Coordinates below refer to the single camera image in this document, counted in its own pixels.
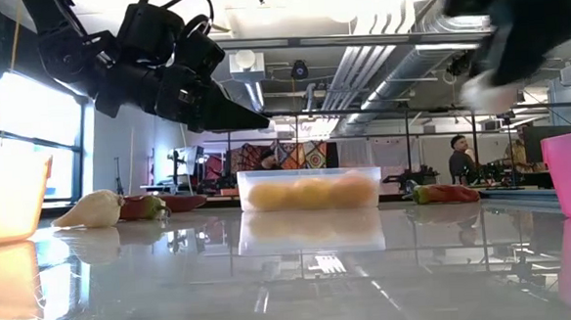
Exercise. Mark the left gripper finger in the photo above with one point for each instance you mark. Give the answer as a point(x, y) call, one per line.
point(226, 106)
point(227, 126)

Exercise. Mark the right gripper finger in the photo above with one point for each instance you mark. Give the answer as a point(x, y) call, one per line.
point(486, 51)
point(527, 49)

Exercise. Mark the white garlic bulb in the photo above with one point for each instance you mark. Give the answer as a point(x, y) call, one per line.
point(92, 210)
point(490, 95)

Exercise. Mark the red dish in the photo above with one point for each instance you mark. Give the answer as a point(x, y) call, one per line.
point(185, 203)

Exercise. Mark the red pepper green stem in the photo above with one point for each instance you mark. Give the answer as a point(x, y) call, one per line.
point(138, 208)
point(444, 194)

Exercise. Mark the white ceiling unit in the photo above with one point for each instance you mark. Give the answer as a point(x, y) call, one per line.
point(246, 66)

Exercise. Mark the background robot workstation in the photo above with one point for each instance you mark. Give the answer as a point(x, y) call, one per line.
point(187, 157)

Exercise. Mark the person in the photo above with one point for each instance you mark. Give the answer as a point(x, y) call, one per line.
point(268, 161)
point(517, 153)
point(462, 163)

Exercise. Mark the clear plastic bin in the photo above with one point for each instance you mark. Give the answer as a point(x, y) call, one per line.
point(310, 172)

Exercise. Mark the dark background monitor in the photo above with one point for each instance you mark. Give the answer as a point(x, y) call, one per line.
point(551, 143)

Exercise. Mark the large bright window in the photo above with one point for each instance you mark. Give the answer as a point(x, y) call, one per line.
point(34, 119)

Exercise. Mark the orange plastic bin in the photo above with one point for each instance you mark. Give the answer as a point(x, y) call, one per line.
point(9, 204)

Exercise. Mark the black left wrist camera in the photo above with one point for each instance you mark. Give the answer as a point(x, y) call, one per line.
point(199, 52)

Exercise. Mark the black ceiling camera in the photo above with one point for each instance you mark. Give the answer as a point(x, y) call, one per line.
point(299, 70)

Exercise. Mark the colourful wall tapestry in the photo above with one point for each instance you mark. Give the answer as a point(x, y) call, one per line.
point(305, 154)

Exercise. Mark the silver ceiling duct pipes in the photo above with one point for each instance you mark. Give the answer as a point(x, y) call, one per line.
point(359, 73)

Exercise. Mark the black metal rack frame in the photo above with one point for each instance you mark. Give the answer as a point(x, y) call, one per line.
point(361, 111)

